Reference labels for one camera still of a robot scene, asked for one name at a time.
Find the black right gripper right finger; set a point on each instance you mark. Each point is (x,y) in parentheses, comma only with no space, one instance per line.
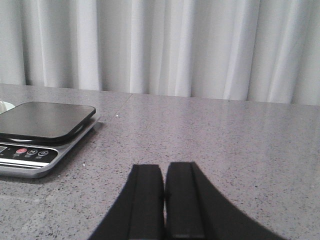
(196,210)

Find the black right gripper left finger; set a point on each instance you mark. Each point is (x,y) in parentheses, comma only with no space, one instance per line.
(138,212)

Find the silver black kitchen scale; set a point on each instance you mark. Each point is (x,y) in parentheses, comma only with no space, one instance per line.
(35,136)

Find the light green plastic plate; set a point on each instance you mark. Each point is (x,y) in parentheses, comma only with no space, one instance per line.
(5,106)

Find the white pleated curtain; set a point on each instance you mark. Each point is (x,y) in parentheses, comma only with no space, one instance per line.
(254,50)

